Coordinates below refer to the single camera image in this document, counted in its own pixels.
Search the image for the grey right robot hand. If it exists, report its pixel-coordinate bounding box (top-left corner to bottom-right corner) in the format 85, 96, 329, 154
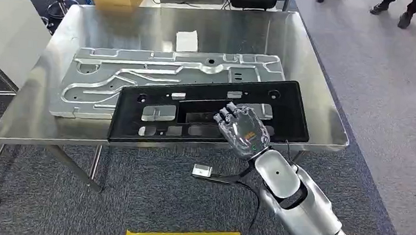
210, 100, 275, 163

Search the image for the black plastic panel with cutouts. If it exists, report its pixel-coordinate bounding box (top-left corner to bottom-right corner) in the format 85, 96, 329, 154
106, 65, 315, 161

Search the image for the stainless steel table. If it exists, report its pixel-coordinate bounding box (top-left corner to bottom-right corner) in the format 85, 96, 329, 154
0, 0, 361, 235

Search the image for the white paper sheet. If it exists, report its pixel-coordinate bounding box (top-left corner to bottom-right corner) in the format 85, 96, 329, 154
174, 28, 200, 54

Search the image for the stamped grey metal panel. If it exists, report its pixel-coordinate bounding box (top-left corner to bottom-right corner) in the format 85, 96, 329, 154
48, 36, 288, 138

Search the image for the black round bin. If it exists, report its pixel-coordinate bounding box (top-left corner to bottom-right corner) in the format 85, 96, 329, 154
45, 0, 80, 28

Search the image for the large white box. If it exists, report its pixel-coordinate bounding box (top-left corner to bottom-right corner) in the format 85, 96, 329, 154
0, 0, 56, 92

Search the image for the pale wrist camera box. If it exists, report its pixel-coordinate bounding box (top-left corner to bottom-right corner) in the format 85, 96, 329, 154
191, 164, 213, 179

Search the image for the black camera cable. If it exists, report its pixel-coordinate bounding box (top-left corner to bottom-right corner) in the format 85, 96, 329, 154
203, 158, 282, 235

